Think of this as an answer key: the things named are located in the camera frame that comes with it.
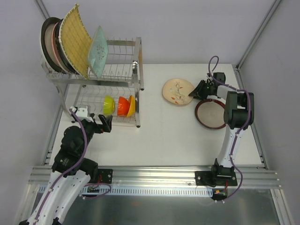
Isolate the white slotted cable duct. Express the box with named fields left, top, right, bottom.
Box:
left=37, top=185, right=213, bottom=197

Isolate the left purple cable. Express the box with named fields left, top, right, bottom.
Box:
left=32, top=110, right=112, bottom=223

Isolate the teal square plate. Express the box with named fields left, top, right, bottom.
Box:
left=87, top=26, right=109, bottom=78

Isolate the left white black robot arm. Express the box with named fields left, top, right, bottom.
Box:
left=20, top=112, right=113, bottom=225

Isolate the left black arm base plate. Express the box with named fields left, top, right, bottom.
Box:
left=94, top=168, right=113, bottom=184

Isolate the red orange bowl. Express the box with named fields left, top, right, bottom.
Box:
left=117, top=97, right=130, bottom=116

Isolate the lime green bowl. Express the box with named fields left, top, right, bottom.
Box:
left=103, top=95, right=115, bottom=115

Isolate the cream plate with metallic rim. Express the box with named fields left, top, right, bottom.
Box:
left=40, top=17, right=65, bottom=74

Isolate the cream plate dark patterned rim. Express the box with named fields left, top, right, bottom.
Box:
left=54, top=19, right=77, bottom=74

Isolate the beige oval floral plate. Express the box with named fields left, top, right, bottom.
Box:
left=162, top=78, right=195, bottom=105

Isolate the aluminium mounting rail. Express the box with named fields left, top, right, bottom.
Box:
left=28, top=165, right=282, bottom=190

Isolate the yellow orange bowl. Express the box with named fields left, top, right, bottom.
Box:
left=126, top=95, right=135, bottom=117

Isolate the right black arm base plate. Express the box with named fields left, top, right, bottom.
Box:
left=195, top=171, right=238, bottom=188

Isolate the yellow woven bamboo mat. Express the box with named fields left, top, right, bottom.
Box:
left=59, top=3, right=92, bottom=79

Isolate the cream plate with red rim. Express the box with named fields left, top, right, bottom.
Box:
left=195, top=99, right=225, bottom=130

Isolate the pink and cream floral plate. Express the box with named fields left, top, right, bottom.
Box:
left=52, top=23, right=68, bottom=74

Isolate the steel two-tier dish rack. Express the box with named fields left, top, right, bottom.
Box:
left=42, top=37, right=144, bottom=128

